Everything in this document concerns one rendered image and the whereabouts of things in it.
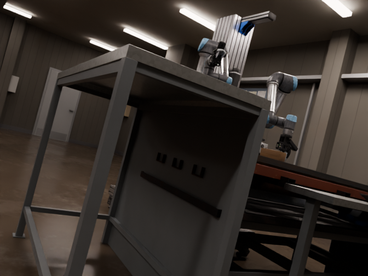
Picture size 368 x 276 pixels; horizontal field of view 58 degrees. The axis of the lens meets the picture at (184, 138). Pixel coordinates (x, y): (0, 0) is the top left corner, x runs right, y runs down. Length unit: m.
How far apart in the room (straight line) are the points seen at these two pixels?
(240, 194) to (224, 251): 0.22
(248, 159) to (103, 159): 0.56
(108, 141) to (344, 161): 4.87
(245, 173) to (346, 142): 4.44
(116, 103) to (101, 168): 0.20
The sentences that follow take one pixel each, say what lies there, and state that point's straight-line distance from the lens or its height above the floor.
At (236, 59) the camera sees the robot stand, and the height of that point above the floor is 1.66.
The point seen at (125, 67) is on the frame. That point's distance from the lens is 1.03.
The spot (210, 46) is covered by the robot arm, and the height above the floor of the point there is 1.62.
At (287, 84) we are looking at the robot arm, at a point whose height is 1.49.
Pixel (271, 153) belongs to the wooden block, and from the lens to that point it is 1.78.
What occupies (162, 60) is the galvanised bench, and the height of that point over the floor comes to 1.04.
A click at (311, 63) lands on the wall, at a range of 6.47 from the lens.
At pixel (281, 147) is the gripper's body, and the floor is 0.97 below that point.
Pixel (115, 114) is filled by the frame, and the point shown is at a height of 0.84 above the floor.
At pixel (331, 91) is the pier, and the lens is 5.69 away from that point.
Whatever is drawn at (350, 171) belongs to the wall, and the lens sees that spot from 5.56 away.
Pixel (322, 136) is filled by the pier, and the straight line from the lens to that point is 5.54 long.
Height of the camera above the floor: 0.79
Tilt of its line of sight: 1 degrees up
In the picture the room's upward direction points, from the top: 14 degrees clockwise
